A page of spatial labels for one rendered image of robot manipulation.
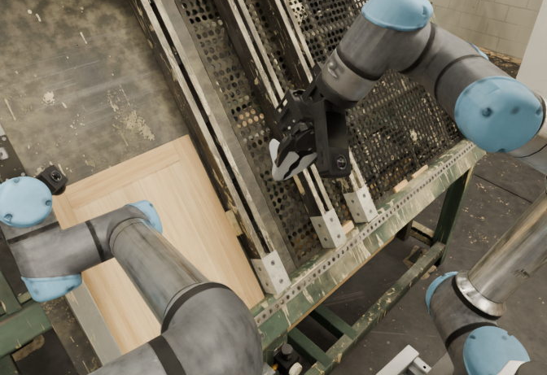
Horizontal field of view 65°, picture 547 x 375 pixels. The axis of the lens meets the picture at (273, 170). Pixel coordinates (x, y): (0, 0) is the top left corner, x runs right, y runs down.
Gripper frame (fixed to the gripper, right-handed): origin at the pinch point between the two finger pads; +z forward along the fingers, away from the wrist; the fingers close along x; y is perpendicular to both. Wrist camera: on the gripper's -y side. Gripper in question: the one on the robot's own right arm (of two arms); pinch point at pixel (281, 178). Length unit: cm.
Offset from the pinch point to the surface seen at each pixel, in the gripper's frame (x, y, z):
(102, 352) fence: 17, -4, 66
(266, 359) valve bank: -33, -14, 76
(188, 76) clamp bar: -7, 58, 27
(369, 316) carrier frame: -119, -1, 112
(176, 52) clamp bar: -4, 64, 24
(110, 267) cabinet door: 14, 15, 58
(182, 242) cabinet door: -6, 19, 56
